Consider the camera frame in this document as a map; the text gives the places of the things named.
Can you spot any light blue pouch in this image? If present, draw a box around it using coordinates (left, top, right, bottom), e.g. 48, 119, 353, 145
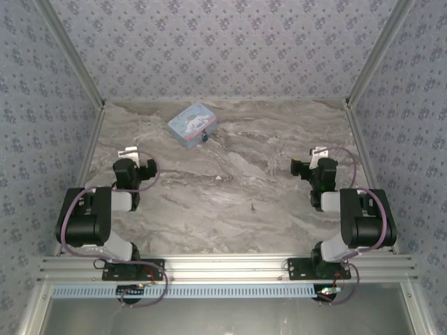
167, 103, 219, 150

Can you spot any small circuit board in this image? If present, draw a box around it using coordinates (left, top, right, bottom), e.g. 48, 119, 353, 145
315, 285, 342, 302

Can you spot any right silver camera bracket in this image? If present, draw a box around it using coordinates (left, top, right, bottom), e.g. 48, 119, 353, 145
308, 146, 330, 170

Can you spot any silver camera bracket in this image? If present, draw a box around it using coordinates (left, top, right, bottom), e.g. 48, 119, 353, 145
117, 147, 140, 169
308, 146, 330, 170

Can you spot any left silver camera bracket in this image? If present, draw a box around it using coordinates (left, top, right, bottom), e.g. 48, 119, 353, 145
117, 147, 140, 169

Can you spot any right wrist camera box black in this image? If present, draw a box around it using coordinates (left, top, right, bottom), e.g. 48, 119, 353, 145
291, 158, 311, 179

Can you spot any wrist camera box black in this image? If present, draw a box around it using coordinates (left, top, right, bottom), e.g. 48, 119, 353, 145
291, 158, 311, 179
145, 158, 159, 181

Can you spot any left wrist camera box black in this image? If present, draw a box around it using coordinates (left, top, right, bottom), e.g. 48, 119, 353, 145
145, 158, 159, 181

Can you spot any aluminium table side rail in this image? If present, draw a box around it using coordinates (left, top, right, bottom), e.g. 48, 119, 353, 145
344, 103, 401, 255
54, 104, 107, 258

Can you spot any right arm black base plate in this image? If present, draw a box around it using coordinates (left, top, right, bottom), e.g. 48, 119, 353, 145
286, 258, 352, 281

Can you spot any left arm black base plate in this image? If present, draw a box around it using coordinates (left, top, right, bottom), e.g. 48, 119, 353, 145
101, 258, 166, 281

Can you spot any aluminium frame post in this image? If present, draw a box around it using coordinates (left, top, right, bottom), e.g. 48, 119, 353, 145
36, 0, 107, 107
344, 0, 417, 105

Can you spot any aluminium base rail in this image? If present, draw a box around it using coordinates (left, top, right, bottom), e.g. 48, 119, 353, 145
37, 253, 418, 283

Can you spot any white slotted cable duct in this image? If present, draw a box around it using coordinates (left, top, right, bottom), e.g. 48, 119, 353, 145
51, 283, 316, 299

